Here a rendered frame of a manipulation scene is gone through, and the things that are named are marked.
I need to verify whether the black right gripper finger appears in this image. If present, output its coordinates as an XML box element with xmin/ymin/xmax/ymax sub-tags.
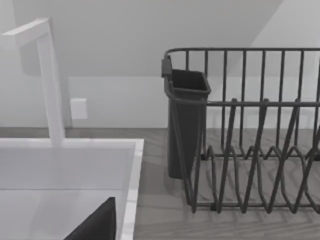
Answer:
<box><xmin>63</xmin><ymin>196</ymin><xmax>117</xmax><ymax>240</ymax></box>

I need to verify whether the tall white tap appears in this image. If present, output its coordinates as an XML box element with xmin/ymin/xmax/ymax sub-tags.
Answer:
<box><xmin>0</xmin><ymin>17</ymin><xmax>67</xmax><ymax>148</ymax></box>

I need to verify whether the dark grey wire dish rack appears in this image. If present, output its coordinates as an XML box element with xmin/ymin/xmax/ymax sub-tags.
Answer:
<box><xmin>161</xmin><ymin>47</ymin><xmax>320</xmax><ymax>215</ymax></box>

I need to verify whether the white wall socket plate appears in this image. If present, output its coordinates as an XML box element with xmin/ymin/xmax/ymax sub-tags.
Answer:
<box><xmin>70</xmin><ymin>98</ymin><xmax>88</xmax><ymax>120</ymax></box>

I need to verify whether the white sink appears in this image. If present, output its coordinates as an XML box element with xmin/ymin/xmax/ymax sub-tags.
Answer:
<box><xmin>0</xmin><ymin>138</ymin><xmax>146</xmax><ymax>240</ymax></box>

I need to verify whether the dark grey cutlery holder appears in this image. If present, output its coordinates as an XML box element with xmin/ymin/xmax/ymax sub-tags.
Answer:
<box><xmin>161</xmin><ymin>56</ymin><xmax>212</xmax><ymax>180</ymax></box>

